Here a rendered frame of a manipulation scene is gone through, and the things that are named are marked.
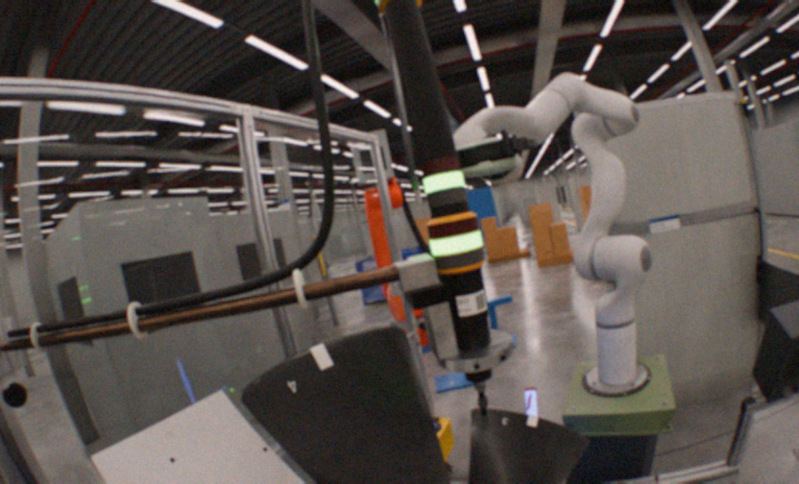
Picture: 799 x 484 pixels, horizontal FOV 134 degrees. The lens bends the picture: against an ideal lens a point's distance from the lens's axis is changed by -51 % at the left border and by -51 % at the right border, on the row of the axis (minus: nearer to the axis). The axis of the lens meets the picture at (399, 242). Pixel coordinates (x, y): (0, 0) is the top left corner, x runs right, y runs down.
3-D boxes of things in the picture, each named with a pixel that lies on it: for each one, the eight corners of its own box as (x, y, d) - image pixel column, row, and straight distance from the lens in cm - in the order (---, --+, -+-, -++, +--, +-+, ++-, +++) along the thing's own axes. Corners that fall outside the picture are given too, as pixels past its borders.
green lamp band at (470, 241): (440, 256, 27) (437, 241, 26) (426, 253, 31) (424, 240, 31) (490, 244, 28) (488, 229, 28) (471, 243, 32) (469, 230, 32)
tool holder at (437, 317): (427, 388, 28) (401, 268, 25) (410, 358, 34) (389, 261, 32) (528, 355, 30) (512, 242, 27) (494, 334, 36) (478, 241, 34)
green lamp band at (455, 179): (431, 190, 27) (428, 176, 27) (422, 195, 30) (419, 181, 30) (470, 183, 28) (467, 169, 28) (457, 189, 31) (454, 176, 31)
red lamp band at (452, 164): (427, 175, 27) (424, 159, 27) (419, 181, 30) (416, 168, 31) (467, 168, 28) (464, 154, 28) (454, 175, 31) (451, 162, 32)
